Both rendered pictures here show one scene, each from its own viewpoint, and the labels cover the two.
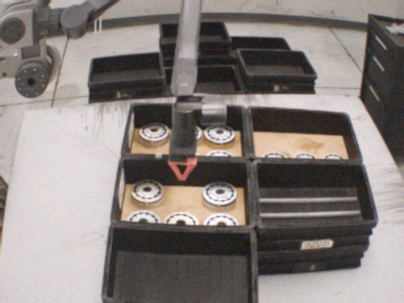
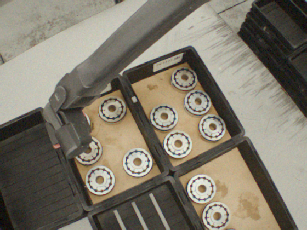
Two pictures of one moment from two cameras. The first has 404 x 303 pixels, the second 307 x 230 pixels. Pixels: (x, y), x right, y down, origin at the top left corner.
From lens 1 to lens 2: 130 cm
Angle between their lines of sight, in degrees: 44
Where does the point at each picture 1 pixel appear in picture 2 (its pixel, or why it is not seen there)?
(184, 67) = (71, 83)
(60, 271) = (40, 90)
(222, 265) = (67, 197)
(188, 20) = (121, 36)
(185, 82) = (58, 97)
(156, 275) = (37, 156)
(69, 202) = not seen: hidden behind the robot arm
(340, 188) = not seen: outside the picture
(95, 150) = (171, 46)
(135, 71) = (296, 26)
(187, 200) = (124, 141)
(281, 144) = (235, 181)
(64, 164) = not seen: hidden behind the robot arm
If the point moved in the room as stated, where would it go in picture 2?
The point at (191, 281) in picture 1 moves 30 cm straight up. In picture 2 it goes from (43, 182) to (6, 168)
